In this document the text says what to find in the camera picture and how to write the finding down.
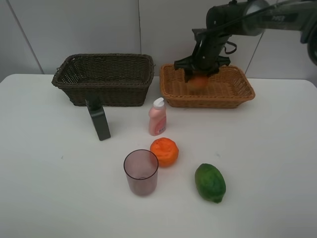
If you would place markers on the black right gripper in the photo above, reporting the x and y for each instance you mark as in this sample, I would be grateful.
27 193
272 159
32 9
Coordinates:
205 58

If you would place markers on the red orange peach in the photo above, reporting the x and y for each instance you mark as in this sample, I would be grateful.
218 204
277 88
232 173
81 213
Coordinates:
198 82

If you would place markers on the pink bottle white cap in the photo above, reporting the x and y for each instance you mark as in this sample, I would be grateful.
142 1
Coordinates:
157 115

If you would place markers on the orange mandarin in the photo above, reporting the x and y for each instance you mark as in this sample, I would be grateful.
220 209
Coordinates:
165 150

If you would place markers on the black rectangular bottle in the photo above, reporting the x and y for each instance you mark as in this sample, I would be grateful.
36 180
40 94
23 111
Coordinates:
98 116

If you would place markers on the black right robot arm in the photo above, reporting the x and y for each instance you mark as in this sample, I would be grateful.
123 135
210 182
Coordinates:
249 18

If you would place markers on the orange wicker basket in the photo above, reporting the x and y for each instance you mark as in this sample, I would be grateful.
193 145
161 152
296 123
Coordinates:
225 90

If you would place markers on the dark brown wicker basket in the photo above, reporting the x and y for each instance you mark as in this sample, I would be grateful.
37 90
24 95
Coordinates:
119 80

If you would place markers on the purple translucent cup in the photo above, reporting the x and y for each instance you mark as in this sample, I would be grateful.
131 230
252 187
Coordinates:
141 169

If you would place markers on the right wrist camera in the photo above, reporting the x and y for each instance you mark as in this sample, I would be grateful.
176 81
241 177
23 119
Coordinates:
200 33

